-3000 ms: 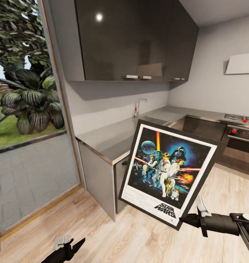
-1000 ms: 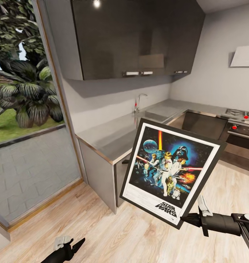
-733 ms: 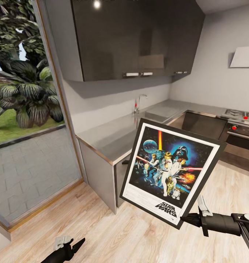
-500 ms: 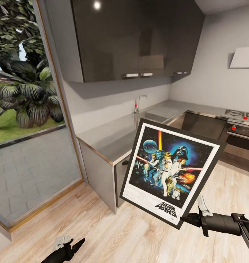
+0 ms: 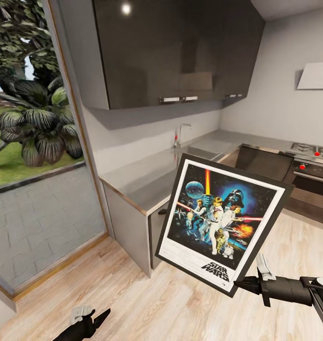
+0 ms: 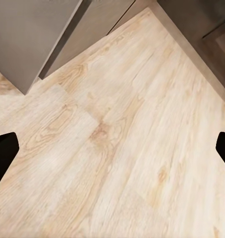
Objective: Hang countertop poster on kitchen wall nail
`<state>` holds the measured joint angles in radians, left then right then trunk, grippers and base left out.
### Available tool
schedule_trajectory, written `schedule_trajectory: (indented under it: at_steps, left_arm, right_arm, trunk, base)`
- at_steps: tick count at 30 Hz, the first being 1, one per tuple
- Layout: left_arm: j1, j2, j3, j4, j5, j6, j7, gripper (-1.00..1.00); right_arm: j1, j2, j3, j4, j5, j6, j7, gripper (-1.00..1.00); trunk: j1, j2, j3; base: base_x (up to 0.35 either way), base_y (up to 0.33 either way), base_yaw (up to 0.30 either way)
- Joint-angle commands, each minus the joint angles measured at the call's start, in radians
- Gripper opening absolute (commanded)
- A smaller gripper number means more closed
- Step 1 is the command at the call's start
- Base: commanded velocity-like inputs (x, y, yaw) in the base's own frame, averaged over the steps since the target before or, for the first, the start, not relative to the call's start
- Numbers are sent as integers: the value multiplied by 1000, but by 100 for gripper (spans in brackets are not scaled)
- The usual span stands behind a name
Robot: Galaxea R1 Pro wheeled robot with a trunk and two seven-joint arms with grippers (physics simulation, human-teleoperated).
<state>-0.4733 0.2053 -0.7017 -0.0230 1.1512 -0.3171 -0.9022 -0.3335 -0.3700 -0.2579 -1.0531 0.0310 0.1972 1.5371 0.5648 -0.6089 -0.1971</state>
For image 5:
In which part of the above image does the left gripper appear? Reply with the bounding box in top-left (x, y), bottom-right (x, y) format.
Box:
top-left (61, 308), bottom-right (111, 341)

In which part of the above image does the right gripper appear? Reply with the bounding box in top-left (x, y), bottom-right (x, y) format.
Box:
top-left (233, 268), bottom-right (294, 307)

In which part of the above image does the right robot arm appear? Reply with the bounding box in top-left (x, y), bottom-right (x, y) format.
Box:
top-left (233, 252), bottom-right (323, 323)

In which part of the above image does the poster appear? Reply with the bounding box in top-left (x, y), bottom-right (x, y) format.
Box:
top-left (155, 153), bottom-right (295, 298)

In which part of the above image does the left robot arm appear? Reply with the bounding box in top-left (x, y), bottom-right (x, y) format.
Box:
top-left (53, 306), bottom-right (111, 341)

